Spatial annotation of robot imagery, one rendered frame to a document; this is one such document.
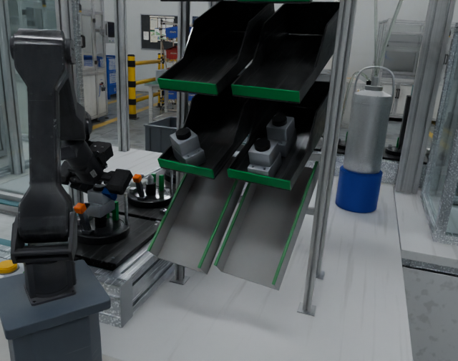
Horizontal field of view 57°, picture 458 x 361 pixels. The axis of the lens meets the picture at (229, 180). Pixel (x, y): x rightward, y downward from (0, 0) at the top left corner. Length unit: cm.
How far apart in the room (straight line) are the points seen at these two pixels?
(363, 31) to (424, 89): 961
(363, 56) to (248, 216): 1066
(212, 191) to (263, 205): 12
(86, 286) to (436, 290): 109
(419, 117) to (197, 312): 128
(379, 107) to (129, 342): 111
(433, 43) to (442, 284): 93
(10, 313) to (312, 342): 58
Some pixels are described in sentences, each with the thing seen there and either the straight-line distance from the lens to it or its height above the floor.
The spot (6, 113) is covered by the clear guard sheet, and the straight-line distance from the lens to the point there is 142.
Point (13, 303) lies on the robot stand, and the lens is 72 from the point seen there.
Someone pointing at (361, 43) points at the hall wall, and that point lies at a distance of 1147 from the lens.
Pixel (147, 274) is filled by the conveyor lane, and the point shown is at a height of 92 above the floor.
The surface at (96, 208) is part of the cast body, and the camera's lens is 105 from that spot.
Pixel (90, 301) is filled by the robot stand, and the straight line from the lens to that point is 69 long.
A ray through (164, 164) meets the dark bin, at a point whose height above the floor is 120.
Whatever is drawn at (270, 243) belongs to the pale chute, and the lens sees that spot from 88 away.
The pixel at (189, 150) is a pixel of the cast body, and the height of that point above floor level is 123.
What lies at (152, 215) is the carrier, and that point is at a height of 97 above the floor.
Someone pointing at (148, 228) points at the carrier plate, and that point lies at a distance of 113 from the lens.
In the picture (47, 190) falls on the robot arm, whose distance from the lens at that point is 68.
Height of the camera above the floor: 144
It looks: 18 degrees down
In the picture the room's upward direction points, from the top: 3 degrees clockwise
